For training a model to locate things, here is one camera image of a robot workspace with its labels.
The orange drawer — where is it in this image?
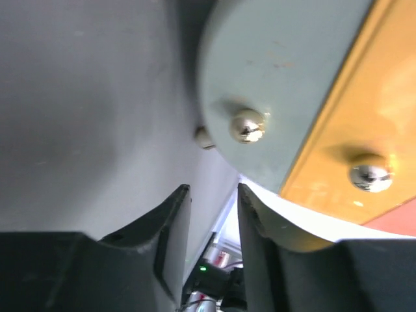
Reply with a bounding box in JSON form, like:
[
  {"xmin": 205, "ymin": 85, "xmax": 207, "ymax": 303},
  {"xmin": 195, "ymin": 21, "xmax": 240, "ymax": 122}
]
[{"xmin": 364, "ymin": 198, "xmax": 416, "ymax": 237}]

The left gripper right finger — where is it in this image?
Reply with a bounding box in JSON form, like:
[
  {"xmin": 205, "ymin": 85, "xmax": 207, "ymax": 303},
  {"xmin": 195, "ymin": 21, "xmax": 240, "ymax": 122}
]
[{"xmin": 238, "ymin": 184, "xmax": 415, "ymax": 311}]

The yellow drawer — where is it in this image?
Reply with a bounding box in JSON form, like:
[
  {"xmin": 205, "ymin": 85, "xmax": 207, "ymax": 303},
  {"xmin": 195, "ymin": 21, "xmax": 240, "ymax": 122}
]
[{"xmin": 279, "ymin": 1, "xmax": 415, "ymax": 224}]

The grey bottom drawer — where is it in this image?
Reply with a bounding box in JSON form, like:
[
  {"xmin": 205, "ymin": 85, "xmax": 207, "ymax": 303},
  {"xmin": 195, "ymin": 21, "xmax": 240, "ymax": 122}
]
[{"xmin": 197, "ymin": 1, "xmax": 371, "ymax": 192}]

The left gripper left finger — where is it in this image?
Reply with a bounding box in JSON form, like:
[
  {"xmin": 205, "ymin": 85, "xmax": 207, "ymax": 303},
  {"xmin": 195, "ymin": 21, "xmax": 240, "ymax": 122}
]
[{"xmin": 1, "ymin": 185, "xmax": 191, "ymax": 311}]

